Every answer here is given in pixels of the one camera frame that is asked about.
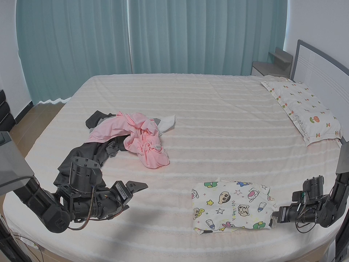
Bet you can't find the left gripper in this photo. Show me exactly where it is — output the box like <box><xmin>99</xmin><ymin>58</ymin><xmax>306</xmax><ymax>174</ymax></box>
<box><xmin>105</xmin><ymin>181</ymin><xmax>148</xmax><ymax>209</ymax></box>

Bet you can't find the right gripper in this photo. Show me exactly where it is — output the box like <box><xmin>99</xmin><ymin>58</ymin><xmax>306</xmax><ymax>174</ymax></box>
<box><xmin>277</xmin><ymin>204</ymin><xmax>299</xmax><ymax>224</ymax></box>

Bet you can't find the white printed pyjama top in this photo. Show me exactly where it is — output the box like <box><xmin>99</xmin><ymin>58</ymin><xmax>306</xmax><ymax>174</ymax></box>
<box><xmin>191</xmin><ymin>178</ymin><xmax>277</xmax><ymax>235</ymax></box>

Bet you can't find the bed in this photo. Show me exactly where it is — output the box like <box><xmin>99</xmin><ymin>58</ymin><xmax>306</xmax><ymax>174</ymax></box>
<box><xmin>3</xmin><ymin>39</ymin><xmax>349</xmax><ymax>262</ymax></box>

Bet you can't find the pink garment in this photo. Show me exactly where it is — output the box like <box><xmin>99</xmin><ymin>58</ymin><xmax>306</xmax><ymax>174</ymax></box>
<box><xmin>87</xmin><ymin>112</ymin><xmax>170</xmax><ymax>169</ymax></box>

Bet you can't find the black garment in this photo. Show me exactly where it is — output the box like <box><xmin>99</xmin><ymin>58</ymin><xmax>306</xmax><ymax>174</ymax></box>
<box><xmin>53</xmin><ymin>111</ymin><xmax>118</xmax><ymax>188</ymax></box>

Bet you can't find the white garment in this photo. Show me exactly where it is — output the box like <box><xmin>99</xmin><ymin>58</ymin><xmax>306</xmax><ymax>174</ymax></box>
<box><xmin>158</xmin><ymin>115</ymin><xmax>176</xmax><ymax>136</ymax></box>

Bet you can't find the white printed pillow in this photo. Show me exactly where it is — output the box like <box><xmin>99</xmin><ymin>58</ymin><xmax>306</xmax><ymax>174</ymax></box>
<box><xmin>260</xmin><ymin>75</ymin><xmax>342</xmax><ymax>147</ymax></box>

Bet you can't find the grey bedside table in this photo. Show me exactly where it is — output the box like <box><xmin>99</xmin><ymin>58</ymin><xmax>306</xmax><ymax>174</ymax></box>
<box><xmin>251</xmin><ymin>47</ymin><xmax>293</xmax><ymax>78</ymax></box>

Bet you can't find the black chest of drawers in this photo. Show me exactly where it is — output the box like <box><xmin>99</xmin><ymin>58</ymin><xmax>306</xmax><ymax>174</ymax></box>
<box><xmin>0</xmin><ymin>90</ymin><xmax>15</xmax><ymax>132</ymax></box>

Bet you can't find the blue-green curtain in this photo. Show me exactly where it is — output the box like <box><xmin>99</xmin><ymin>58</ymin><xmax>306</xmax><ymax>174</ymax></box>
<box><xmin>128</xmin><ymin>0</ymin><xmax>289</xmax><ymax>77</ymax></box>
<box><xmin>16</xmin><ymin>0</ymin><xmax>134</xmax><ymax>106</ymax></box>

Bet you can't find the black cable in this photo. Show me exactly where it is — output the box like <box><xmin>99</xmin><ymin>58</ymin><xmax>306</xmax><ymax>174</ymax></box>
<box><xmin>68</xmin><ymin>198</ymin><xmax>94</xmax><ymax>231</ymax></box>
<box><xmin>296</xmin><ymin>217</ymin><xmax>318</xmax><ymax>233</ymax></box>

